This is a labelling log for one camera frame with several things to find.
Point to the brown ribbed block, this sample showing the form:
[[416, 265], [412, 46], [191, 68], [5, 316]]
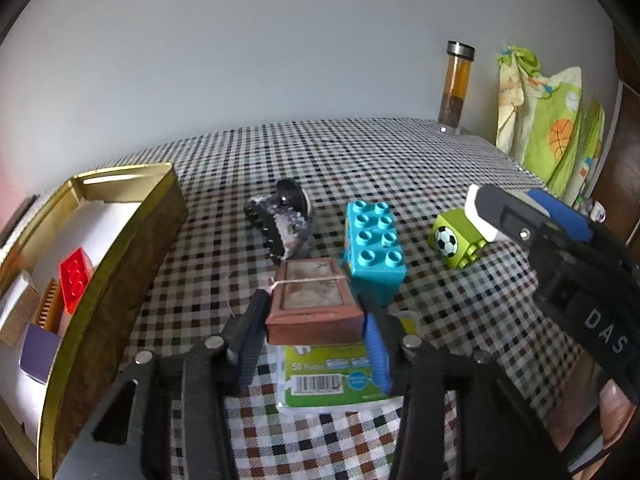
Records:
[[48, 305]]

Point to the beaded black hair claw clip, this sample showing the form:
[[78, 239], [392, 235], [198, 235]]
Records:
[[277, 227]]

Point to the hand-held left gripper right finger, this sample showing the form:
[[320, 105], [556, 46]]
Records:
[[377, 360]]

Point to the copper coloured box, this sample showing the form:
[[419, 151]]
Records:
[[312, 300]]

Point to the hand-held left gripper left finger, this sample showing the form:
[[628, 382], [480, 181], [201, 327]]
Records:
[[247, 355]]

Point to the white grey box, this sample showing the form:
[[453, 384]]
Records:
[[482, 220]]

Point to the small purple box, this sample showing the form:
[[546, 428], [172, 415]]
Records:
[[39, 355]]

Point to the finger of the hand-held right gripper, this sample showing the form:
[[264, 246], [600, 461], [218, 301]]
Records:
[[562, 215], [510, 217]]

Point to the white box with kraft top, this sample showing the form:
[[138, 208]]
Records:
[[17, 310]]

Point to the red toy brick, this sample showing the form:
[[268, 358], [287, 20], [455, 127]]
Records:
[[75, 275]]

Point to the person's right hand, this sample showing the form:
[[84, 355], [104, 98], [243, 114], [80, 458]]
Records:
[[617, 415]]

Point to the black round disc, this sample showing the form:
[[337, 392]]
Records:
[[292, 194]]

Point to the glass bottle with metal cap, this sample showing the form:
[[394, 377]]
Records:
[[456, 85]]

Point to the dark wooden cabinet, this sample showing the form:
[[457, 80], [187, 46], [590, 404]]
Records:
[[625, 135]]

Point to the green toy brick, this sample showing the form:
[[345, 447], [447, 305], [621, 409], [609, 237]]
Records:
[[455, 240]]

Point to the small white bottle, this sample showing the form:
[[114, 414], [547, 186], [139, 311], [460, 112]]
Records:
[[596, 208]]

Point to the teal toy brick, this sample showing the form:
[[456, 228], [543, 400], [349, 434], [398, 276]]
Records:
[[372, 240]]

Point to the green printed cloth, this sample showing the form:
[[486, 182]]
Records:
[[550, 125]]

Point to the gold rectangular tin box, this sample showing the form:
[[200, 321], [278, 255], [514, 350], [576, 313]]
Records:
[[125, 310]]

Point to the clear plastic box green label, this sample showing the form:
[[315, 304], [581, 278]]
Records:
[[330, 377]]

